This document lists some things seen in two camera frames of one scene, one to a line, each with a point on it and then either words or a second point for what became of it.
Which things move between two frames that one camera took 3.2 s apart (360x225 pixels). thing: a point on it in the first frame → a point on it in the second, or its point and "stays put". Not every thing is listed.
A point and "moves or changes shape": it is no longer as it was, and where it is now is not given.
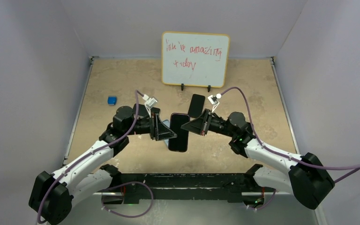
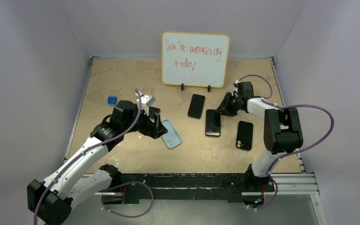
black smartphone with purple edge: (179, 144) moves or changes shape
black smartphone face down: (196, 106) stays put
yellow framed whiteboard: (195, 59) stays put
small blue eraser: (111, 100) stays put
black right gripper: (199, 125) → (224, 107)
